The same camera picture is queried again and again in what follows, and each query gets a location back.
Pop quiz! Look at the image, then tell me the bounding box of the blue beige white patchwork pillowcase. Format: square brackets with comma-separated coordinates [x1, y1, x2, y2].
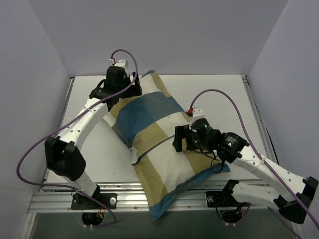
[104, 70, 229, 221]

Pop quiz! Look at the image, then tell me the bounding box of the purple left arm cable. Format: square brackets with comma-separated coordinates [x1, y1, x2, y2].
[16, 49, 139, 228]

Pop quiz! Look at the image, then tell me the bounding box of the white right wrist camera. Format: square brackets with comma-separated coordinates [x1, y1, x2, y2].
[186, 108, 205, 128]

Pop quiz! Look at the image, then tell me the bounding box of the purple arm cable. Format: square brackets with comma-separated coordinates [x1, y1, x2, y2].
[190, 89, 319, 239]
[16, 49, 139, 228]

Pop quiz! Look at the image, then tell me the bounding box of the aluminium table frame rail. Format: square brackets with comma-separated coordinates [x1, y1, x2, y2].
[27, 74, 295, 215]

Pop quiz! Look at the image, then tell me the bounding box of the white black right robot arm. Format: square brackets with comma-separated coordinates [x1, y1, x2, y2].
[172, 118, 319, 224]

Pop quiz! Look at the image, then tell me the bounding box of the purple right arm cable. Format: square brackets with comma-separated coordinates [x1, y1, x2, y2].
[190, 89, 319, 239]

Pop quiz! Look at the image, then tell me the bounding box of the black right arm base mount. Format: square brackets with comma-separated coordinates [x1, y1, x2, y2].
[205, 191, 250, 208]

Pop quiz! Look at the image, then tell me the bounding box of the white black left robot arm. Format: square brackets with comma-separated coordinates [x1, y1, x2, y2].
[44, 60, 142, 209]

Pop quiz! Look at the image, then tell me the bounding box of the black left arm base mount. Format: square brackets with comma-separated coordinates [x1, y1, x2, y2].
[71, 193, 117, 210]

